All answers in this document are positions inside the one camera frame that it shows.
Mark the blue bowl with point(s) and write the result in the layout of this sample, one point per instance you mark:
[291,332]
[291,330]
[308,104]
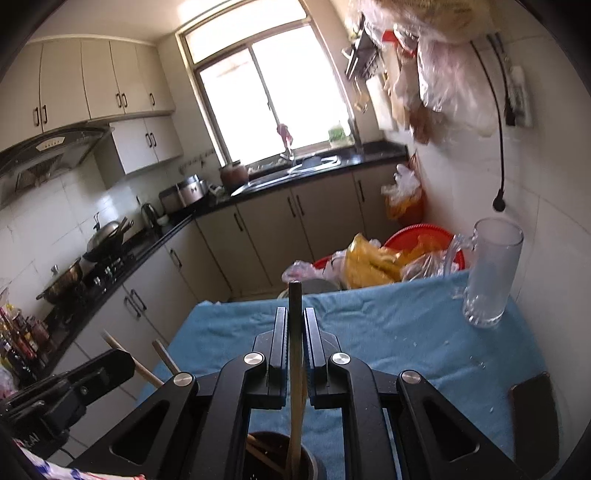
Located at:
[311,162]

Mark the row of condiment bottles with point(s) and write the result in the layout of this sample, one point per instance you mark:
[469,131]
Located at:
[21,341]

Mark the brown clay pot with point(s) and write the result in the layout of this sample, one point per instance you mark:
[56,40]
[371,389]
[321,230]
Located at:
[234,175]

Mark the small white bowl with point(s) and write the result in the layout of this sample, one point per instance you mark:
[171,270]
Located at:
[162,219]

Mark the kitchen window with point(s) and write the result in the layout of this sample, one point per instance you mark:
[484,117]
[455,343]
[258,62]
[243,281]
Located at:
[277,92]

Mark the black gas stove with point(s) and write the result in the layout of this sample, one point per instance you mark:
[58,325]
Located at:
[113,267]

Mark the wok with lid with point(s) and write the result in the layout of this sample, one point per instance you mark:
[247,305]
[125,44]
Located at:
[108,235]

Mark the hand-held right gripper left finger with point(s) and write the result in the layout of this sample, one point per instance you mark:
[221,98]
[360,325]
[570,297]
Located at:
[279,355]

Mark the dark phone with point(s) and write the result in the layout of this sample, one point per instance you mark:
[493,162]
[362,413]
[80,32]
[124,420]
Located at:
[535,415]

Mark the yellow plastic bag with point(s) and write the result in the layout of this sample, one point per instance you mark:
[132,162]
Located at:
[364,263]

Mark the pinkish hanging plastic bag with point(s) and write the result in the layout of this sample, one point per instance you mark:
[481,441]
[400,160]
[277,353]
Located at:
[452,87]

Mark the range hood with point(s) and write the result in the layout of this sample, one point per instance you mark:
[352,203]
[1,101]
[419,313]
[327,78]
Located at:
[51,147]

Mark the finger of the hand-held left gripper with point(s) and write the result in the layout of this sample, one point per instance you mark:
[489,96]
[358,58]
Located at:
[106,367]

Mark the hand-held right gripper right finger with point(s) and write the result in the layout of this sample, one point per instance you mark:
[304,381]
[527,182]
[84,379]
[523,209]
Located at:
[314,364]

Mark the pink cloth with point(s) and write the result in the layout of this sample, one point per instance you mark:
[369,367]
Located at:
[284,133]

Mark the red blue patterned cloth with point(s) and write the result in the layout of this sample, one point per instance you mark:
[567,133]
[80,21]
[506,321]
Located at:
[55,473]

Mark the brown hanging bag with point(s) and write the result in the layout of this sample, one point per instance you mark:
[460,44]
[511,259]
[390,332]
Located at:
[422,124]

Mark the black plug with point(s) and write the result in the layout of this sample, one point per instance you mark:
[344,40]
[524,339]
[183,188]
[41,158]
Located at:
[509,113]

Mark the steel pot with lid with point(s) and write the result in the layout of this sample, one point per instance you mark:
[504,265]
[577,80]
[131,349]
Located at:
[62,281]

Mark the red plastic basin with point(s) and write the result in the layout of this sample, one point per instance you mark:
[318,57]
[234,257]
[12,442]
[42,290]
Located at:
[415,230]

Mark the white power strip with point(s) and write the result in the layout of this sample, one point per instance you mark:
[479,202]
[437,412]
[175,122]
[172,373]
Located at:
[521,92]

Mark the dark utensil holder cup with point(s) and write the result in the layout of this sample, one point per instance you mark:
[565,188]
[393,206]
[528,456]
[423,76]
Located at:
[310,464]

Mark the beige upper wall cabinets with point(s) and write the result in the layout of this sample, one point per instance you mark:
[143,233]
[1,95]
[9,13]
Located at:
[92,78]

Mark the silver rice cooker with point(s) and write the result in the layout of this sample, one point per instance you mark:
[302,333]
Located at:
[184,194]

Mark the black kitchen countertop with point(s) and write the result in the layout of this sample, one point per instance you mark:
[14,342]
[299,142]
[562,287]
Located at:
[369,154]

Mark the orange plastic bag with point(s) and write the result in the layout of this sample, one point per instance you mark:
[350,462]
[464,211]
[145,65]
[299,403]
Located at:
[408,210]

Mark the dark-tipped wooden chopstick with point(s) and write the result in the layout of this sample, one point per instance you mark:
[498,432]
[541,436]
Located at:
[294,323]

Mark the white plastic bag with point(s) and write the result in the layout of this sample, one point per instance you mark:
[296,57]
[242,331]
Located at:
[401,180]

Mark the beige base cabinets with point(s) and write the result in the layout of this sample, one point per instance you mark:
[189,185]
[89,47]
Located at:
[277,221]

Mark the clear plastic bag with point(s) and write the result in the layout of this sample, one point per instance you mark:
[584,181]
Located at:
[309,270]
[427,267]

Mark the small beige wall cabinet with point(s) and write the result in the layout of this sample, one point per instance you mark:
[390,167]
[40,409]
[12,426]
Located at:
[143,143]

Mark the electric kettle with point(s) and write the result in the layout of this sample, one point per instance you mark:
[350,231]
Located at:
[148,216]

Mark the sink faucet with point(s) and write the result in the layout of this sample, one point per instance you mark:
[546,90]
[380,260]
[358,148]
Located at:
[287,153]

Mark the steel kitchen sink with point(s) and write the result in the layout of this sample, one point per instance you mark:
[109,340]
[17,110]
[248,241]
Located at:
[272,177]

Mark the clear glass mug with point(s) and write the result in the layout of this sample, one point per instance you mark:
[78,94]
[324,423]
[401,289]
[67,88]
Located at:
[489,286]

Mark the grey metal bowl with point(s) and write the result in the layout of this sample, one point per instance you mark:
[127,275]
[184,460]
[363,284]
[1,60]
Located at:
[314,288]

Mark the blue towel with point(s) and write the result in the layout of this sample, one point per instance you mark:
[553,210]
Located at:
[392,323]

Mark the white cutting board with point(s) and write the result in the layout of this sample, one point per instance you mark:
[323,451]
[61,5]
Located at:
[381,104]

